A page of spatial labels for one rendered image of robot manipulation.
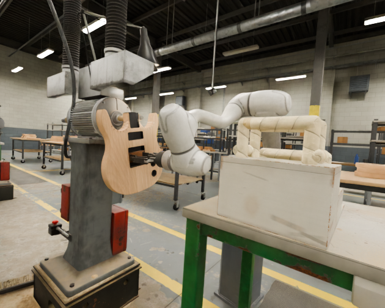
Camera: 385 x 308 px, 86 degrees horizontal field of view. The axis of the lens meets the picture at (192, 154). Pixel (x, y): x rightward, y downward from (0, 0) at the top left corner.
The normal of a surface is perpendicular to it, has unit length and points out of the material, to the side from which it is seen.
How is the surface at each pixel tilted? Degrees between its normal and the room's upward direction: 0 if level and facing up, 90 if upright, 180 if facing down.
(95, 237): 90
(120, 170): 89
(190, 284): 90
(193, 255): 90
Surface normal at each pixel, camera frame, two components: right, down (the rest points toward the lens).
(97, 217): 0.80, 0.08
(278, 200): -0.65, 0.00
